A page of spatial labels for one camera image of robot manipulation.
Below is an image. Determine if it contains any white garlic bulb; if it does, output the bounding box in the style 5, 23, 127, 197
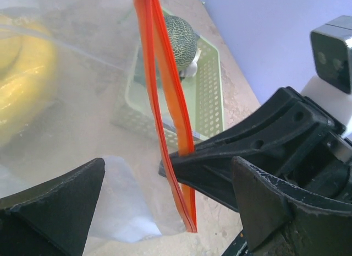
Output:
179, 48, 201, 78

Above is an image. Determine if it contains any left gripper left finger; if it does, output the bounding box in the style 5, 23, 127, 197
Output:
1, 158, 105, 255

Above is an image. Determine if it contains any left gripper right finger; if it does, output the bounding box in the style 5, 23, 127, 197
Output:
232, 156, 351, 255

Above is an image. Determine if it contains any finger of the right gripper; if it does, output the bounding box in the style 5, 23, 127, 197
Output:
170, 87, 347, 211

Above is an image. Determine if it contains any green plastic basket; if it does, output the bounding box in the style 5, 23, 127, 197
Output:
109, 8, 225, 151

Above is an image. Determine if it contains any yellow banana bunch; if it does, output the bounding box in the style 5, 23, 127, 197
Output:
1, 15, 58, 145

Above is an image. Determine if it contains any green netted melon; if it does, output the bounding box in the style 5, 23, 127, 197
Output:
164, 15, 197, 71

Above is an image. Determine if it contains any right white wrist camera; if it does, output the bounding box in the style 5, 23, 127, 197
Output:
300, 15, 351, 138

